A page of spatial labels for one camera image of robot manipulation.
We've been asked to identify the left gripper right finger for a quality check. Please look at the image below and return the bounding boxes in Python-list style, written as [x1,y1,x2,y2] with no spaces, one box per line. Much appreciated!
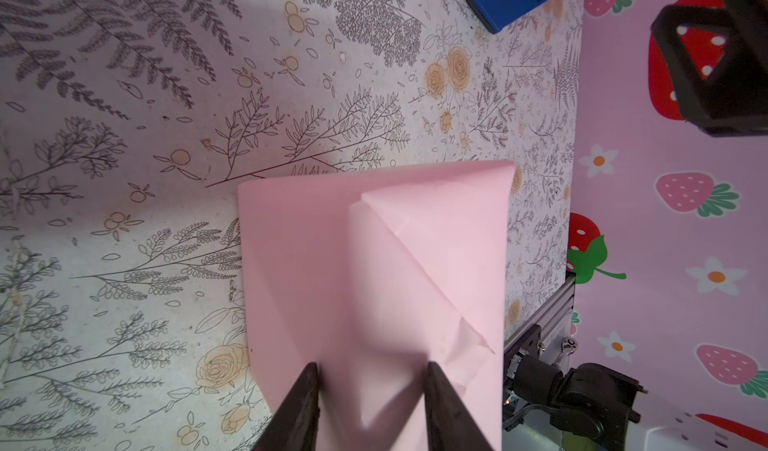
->
[423,361,492,451]

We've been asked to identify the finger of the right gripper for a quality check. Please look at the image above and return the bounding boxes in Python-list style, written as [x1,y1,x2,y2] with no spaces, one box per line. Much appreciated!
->
[650,0,767,137]

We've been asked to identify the purple wrapping paper sheet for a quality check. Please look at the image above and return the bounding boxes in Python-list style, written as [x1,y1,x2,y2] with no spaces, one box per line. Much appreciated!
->
[238,161,516,450]

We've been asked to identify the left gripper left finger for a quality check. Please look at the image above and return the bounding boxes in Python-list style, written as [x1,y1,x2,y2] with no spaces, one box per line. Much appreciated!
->
[251,362,321,451]

